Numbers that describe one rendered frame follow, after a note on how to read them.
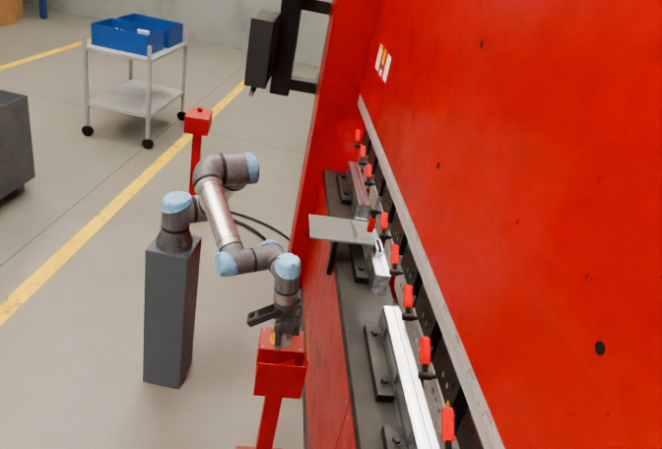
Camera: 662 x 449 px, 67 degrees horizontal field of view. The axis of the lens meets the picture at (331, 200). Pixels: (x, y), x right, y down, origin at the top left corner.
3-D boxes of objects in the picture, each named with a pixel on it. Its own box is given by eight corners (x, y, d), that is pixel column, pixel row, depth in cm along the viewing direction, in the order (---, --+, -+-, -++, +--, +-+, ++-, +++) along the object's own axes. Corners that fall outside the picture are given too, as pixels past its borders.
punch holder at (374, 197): (367, 196, 213) (376, 160, 205) (387, 198, 214) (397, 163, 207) (372, 214, 200) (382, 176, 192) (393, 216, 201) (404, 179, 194)
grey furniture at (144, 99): (126, 107, 547) (126, 17, 504) (186, 120, 547) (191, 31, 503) (82, 135, 467) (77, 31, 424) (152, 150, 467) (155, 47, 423)
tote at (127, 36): (111, 37, 470) (111, 18, 462) (164, 49, 470) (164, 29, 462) (91, 44, 438) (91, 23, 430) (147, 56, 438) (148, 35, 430)
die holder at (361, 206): (345, 175, 286) (348, 160, 281) (355, 177, 287) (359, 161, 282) (355, 221, 242) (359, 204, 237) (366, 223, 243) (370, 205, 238)
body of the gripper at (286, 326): (298, 338, 159) (301, 308, 153) (271, 337, 158) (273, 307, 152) (298, 321, 166) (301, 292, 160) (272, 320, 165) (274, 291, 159)
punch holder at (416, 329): (405, 328, 143) (421, 282, 135) (433, 331, 144) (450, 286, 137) (417, 368, 130) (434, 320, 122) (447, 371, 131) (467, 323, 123)
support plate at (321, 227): (308, 216, 214) (308, 214, 214) (367, 224, 218) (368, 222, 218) (309, 238, 199) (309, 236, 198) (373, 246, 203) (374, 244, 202)
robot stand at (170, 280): (142, 381, 243) (145, 250, 208) (158, 354, 259) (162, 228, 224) (178, 389, 243) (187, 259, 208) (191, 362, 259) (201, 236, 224)
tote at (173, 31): (133, 32, 508) (134, 13, 499) (181, 42, 507) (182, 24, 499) (116, 37, 476) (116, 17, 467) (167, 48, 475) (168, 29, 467)
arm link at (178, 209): (157, 218, 212) (158, 189, 206) (189, 215, 219) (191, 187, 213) (164, 232, 204) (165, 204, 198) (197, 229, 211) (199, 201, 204)
